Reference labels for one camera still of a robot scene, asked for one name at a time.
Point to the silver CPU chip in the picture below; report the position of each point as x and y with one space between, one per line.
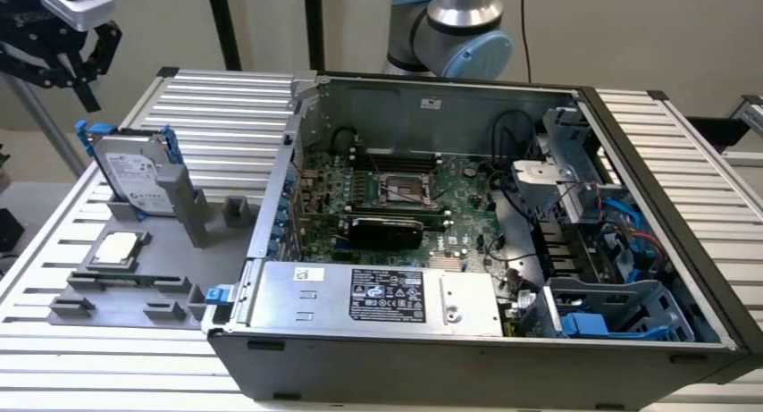
118 247

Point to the CPU socket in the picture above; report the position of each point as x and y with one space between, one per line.
406 190

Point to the black RAM slot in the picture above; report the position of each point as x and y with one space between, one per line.
396 216
394 211

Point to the green RAM stick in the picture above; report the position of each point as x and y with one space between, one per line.
143 279

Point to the black graphics card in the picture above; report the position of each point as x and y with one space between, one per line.
384 233

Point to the aluminium side frame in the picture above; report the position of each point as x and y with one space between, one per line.
745 117

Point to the black box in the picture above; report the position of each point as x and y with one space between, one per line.
8 231

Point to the open black PC case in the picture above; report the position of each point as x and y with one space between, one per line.
418 367

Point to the silver power supply unit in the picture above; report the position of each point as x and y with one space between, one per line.
334 305

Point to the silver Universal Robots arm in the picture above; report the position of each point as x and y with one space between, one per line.
452 32

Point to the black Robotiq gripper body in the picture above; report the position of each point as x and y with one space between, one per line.
36 32

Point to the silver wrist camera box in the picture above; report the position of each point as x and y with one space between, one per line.
78 5

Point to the blue case latch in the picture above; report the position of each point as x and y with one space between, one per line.
218 296

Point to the black plastic fan shroud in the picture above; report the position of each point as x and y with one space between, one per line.
560 251

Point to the grey metal disk bay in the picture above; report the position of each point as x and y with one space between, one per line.
631 300

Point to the green Dell motherboard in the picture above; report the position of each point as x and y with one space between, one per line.
471 206

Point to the silver slanted pole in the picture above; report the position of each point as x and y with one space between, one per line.
42 117

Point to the blue empty disk bracket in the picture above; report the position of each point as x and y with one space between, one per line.
584 326

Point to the black stand pole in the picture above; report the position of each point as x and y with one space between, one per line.
223 27
315 27

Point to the grey parts rack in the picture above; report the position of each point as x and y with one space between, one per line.
160 251

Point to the hard disk with blue bracket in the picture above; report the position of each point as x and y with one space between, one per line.
131 170

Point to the silver metal drive cage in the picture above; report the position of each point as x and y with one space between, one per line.
536 175

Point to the silver finned heat sink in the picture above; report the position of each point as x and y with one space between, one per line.
448 263

